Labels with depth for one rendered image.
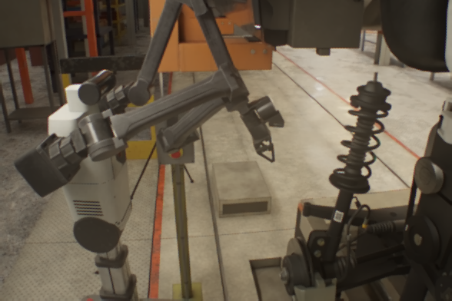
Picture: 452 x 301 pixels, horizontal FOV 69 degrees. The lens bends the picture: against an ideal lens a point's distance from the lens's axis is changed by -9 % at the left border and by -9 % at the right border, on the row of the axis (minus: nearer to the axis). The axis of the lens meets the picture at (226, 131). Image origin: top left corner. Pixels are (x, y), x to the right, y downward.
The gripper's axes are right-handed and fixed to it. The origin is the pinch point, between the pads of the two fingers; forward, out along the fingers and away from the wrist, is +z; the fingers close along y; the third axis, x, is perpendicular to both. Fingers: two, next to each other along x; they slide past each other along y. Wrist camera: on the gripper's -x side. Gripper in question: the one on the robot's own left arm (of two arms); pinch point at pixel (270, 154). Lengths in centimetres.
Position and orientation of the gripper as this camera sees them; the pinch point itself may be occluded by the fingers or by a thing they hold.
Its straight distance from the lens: 138.5
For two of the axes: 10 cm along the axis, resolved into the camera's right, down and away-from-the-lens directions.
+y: 0.2, -3.9, 9.2
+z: 5.0, 8.0, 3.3
